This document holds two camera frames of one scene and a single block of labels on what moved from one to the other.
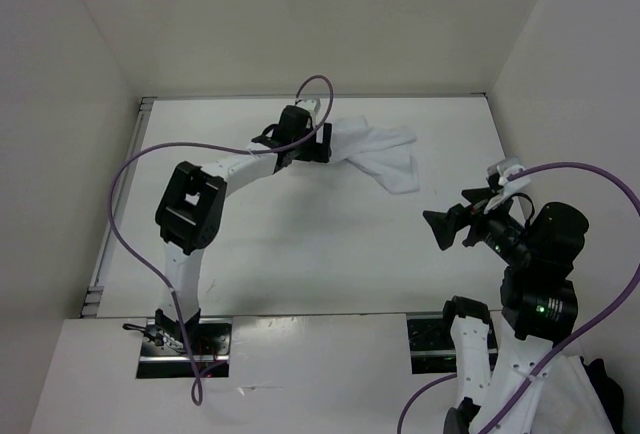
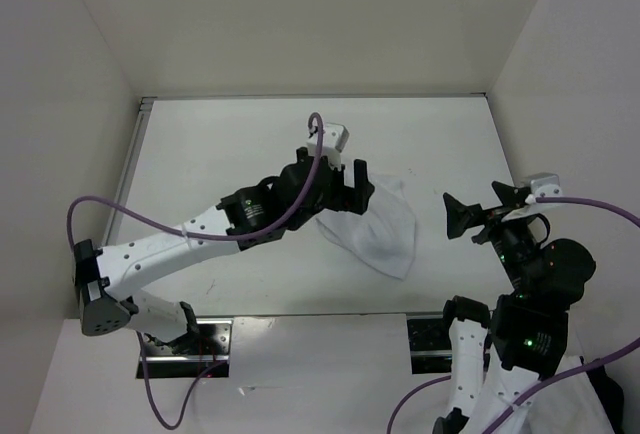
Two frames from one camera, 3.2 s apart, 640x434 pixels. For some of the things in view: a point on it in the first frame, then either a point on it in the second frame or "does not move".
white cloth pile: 569,402 does not move
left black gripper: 318,152 → 362,194
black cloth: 608,392 does not move
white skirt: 386,153 → 384,236
